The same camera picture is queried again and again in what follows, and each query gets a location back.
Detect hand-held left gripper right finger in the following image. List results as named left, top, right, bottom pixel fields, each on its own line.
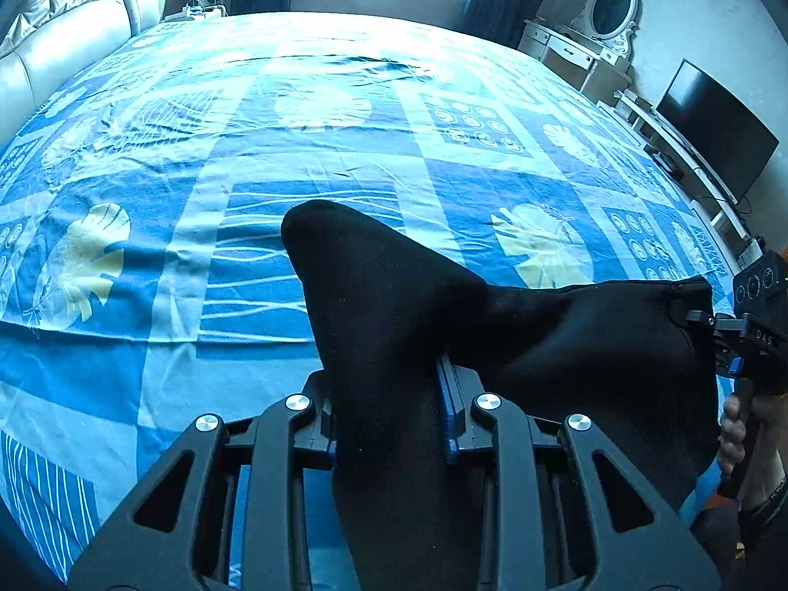
left=436, top=357, right=721, bottom=591

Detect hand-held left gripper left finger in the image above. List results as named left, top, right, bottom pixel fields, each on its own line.
left=67, top=369, right=338, bottom=591

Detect black pants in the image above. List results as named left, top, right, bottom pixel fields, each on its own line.
left=281, top=200, right=721, bottom=591

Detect person's right forearm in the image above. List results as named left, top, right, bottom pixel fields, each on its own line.
left=739, top=391, right=788, bottom=558

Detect person's right hand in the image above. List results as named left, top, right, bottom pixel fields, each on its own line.
left=717, top=393, right=746, bottom=476

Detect white TV stand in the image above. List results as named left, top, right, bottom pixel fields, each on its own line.
left=600, top=89, right=752, bottom=241

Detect black television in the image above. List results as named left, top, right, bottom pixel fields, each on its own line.
left=656, top=58, right=780, bottom=205

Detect person's dark clothing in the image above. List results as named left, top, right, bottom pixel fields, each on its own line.
left=689, top=501, right=788, bottom=591

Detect white dressing table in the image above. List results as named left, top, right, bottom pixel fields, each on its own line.
left=518, top=18, right=632, bottom=105

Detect blue leaf-print bed sheet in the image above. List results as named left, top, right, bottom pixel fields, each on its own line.
left=0, top=11, right=749, bottom=591

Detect oval vanity mirror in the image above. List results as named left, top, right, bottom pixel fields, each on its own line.
left=569, top=0, right=641, bottom=59

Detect white tufted headboard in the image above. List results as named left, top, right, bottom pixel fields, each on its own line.
left=0, top=0, right=167, bottom=96

